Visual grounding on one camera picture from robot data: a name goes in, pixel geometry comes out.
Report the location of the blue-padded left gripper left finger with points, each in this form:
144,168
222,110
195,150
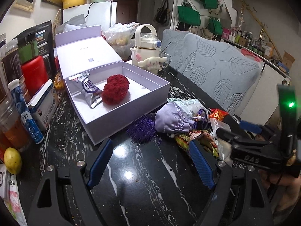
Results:
97,162

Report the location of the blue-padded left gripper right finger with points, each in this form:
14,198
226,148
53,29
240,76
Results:
204,163

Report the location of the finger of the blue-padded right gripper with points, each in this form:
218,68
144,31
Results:
250,127

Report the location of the red gold snack packet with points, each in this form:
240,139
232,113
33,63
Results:
218,114

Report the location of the brown green snack packet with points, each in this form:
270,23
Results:
203,137

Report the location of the lilac satin pouch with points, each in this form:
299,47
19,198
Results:
171,119

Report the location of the person's right hand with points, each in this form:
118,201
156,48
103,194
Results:
291,183

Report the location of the grey leaf-pattern cushion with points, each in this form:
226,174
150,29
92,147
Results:
219,69

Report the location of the purple tassel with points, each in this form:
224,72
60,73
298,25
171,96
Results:
143,130

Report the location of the cardboard box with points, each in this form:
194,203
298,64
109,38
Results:
286,63

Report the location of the purple white snack packet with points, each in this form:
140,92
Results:
91,92

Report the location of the yellow lemon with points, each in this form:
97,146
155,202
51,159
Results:
12,160

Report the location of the red fluffy pom-pom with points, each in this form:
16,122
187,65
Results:
115,89

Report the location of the blue white tablet tube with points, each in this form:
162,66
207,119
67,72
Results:
25,114

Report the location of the white blue medicine box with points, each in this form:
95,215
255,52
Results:
43,105

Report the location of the amber glass jar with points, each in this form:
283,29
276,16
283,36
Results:
12,127

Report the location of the clear glass mug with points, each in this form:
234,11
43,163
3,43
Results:
165,59

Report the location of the red plastic container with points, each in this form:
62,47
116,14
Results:
35,74

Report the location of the lilac open gift box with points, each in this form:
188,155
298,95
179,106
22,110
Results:
85,51

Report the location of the white Cinnamoroll kettle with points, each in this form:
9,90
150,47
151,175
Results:
147,49

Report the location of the green tote bag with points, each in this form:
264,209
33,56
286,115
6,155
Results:
188,15

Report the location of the clear bag of snacks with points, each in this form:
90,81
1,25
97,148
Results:
120,38

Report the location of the white mini fridge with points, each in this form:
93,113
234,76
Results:
103,13

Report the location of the brown door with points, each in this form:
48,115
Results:
127,11

